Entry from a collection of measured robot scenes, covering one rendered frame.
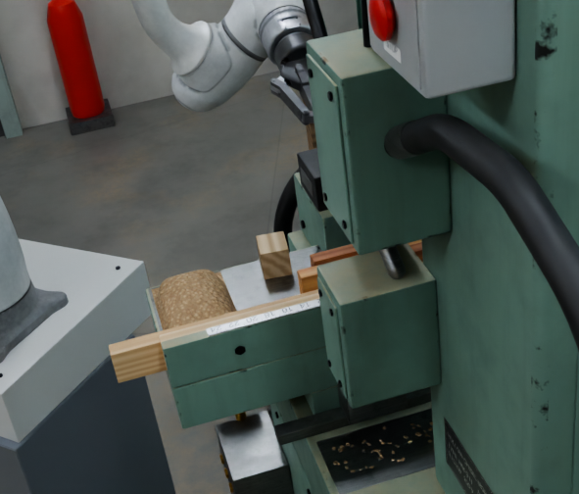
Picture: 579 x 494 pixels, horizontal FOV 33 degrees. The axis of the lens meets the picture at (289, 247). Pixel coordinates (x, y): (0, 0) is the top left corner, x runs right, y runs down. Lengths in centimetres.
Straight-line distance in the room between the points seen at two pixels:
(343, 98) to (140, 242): 247
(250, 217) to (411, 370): 229
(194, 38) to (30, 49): 243
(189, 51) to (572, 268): 122
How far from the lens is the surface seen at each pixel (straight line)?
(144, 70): 414
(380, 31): 61
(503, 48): 60
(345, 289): 85
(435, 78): 59
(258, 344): 105
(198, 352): 104
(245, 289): 119
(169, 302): 114
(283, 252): 118
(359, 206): 73
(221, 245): 303
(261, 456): 137
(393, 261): 85
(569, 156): 62
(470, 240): 75
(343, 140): 72
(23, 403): 151
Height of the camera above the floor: 156
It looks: 32 degrees down
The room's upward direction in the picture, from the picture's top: 8 degrees counter-clockwise
